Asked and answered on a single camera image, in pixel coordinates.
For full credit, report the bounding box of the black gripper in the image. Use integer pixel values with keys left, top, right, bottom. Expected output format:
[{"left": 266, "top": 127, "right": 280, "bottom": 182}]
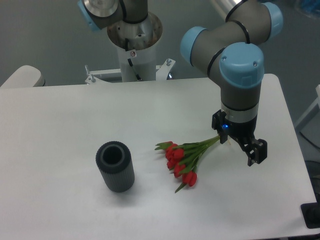
[{"left": 211, "top": 109, "right": 268, "bottom": 167}]

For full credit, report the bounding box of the white pedestal base bracket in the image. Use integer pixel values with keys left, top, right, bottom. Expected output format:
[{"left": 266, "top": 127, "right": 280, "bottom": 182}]
[{"left": 84, "top": 58, "right": 176, "bottom": 85}]

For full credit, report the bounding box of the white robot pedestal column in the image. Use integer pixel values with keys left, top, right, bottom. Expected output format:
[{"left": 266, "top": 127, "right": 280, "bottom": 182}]
[{"left": 107, "top": 12, "right": 163, "bottom": 75}]

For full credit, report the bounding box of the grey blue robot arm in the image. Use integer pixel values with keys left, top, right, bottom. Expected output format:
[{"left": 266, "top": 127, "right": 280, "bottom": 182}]
[{"left": 77, "top": 0, "right": 284, "bottom": 165}]

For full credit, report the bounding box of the white furniture frame right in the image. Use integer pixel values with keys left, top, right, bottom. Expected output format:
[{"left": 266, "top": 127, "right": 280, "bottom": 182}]
[{"left": 294, "top": 84, "right": 320, "bottom": 148}]

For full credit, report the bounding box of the red tulip bouquet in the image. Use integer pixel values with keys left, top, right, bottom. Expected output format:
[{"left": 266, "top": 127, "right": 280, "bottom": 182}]
[{"left": 155, "top": 135, "right": 221, "bottom": 193}]

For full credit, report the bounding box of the black object at table edge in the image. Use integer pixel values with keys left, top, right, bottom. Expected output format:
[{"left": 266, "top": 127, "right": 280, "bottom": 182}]
[{"left": 300, "top": 202, "right": 320, "bottom": 229}]

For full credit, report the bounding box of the dark grey ribbed vase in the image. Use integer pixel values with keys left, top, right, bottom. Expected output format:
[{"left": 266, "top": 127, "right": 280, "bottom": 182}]
[{"left": 95, "top": 141, "right": 135, "bottom": 193}]

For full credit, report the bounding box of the white chair armrest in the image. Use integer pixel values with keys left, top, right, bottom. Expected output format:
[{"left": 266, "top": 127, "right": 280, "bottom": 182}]
[{"left": 0, "top": 65, "right": 46, "bottom": 89}]

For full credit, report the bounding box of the black pedestal cable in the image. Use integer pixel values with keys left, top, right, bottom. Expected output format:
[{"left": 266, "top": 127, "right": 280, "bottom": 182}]
[{"left": 124, "top": 37, "right": 143, "bottom": 82}]

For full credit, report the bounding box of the blue items top right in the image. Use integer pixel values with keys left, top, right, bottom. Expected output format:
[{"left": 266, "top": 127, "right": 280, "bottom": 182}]
[{"left": 299, "top": 0, "right": 320, "bottom": 18}]

